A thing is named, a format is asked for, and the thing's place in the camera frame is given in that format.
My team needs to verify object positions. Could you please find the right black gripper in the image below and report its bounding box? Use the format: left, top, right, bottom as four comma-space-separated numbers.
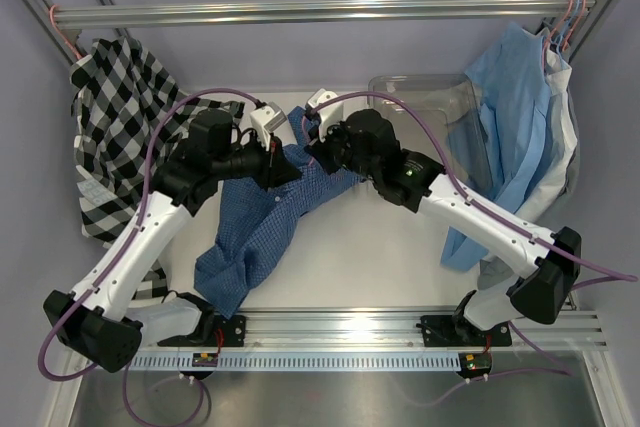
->
307, 116, 380, 183

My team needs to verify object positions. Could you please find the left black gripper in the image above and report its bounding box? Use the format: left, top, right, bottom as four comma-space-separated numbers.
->
212, 129, 302, 192

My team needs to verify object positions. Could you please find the blue checked shirt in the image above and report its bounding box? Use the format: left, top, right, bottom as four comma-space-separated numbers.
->
194, 107, 361, 318

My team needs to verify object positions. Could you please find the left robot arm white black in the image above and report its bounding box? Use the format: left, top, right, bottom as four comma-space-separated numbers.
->
43, 104, 301, 372

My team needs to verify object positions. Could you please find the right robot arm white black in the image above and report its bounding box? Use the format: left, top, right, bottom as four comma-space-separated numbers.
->
305, 106, 581, 344

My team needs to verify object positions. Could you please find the light blue shirt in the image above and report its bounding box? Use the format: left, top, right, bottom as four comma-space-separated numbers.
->
439, 21, 554, 272

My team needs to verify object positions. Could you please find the black white plaid shirt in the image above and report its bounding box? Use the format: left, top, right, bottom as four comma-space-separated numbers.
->
68, 36, 246, 303

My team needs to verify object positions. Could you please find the grey shirt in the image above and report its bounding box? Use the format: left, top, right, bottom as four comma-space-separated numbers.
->
477, 91, 582, 293

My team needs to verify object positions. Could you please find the blue hanger on right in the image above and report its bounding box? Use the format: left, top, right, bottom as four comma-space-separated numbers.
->
548, 0, 587, 56

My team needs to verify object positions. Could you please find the pink hanger on left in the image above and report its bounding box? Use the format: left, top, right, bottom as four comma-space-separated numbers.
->
48, 4, 84, 60

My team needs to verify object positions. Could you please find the pink hanger on right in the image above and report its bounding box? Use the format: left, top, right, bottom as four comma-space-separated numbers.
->
541, 0, 587, 70

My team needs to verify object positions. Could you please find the clear plastic bin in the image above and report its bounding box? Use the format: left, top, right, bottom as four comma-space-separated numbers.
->
368, 74, 494, 195

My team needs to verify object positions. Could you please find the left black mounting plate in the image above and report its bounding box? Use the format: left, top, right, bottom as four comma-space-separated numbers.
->
158, 315, 247, 348

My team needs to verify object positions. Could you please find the black mounting plate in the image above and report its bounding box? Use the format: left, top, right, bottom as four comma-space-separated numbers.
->
158, 315, 247, 348
416, 314, 512, 348

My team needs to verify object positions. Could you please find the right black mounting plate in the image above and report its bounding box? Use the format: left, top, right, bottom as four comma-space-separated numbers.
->
416, 314, 512, 348

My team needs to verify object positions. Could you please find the aluminium hanging rod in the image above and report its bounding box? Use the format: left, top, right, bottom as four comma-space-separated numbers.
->
53, 0, 595, 30

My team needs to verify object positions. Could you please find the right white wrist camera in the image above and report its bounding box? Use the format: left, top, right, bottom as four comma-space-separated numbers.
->
305, 88, 344, 142

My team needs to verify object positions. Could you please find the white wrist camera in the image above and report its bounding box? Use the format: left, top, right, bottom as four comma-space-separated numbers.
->
305, 88, 344, 142
249, 103, 287, 151

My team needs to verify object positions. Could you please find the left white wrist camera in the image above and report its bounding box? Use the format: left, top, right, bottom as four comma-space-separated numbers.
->
249, 103, 287, 151

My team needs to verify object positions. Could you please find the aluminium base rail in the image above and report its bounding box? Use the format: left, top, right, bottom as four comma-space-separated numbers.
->
64, 304, 609, 352

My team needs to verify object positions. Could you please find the white slotted cable duct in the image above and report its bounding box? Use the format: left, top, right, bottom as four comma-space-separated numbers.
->
131, 351, 461, 372

